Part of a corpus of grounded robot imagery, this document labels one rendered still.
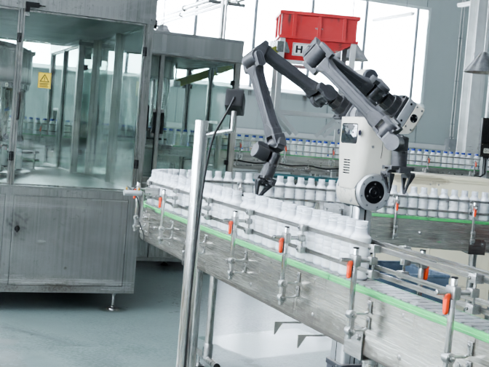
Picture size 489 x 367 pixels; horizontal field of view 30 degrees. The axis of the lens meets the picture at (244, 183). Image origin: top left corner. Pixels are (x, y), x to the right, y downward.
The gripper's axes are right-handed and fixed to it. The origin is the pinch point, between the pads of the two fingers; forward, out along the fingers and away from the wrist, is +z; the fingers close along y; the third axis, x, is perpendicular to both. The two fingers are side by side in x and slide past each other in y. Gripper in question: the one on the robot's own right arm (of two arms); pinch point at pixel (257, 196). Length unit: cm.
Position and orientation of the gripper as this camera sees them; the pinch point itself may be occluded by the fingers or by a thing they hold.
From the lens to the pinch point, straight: 380.3
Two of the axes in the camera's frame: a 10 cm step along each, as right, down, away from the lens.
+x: 8.5, 3.9, 3.7
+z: -3.9, 9.2, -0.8
